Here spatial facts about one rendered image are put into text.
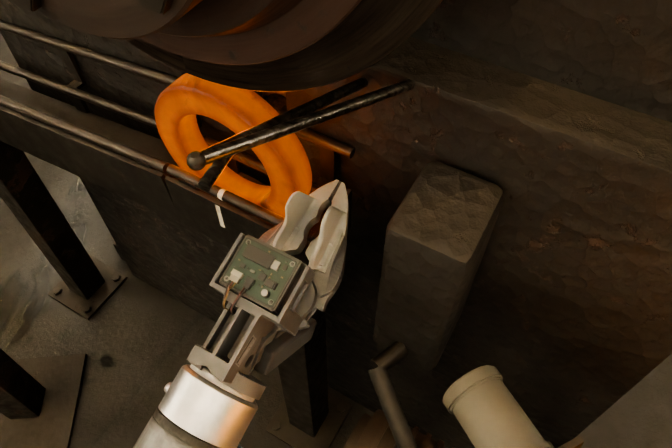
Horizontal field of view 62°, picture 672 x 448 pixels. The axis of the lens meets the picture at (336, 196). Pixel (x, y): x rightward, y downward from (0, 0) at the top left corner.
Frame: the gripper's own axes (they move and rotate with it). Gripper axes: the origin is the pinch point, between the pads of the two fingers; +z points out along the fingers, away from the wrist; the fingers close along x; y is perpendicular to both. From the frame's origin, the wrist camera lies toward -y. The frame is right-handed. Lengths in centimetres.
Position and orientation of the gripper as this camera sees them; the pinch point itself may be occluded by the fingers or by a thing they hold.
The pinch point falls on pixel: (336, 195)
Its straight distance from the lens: 56.1
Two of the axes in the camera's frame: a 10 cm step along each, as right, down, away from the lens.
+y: -1.5, -3.9, -9.1
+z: 4.7, -8.4, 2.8
